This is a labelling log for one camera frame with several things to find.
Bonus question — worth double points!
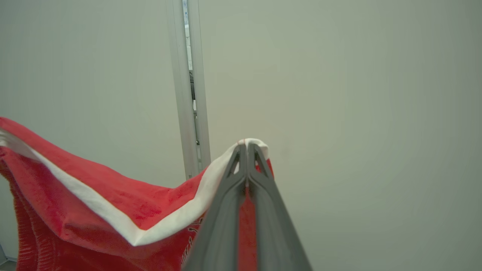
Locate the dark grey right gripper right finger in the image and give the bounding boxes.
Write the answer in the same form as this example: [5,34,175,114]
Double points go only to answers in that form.
[247,143,313,271]

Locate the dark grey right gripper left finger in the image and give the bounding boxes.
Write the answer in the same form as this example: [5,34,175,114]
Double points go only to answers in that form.
[183,144,247,271]

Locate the red basketball jersey white sleeves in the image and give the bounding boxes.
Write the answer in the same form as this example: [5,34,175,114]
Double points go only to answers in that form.
[0,116,274,271]

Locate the centre aluminium frame post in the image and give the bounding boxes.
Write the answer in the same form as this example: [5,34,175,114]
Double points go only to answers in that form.
[165,0,212,180]

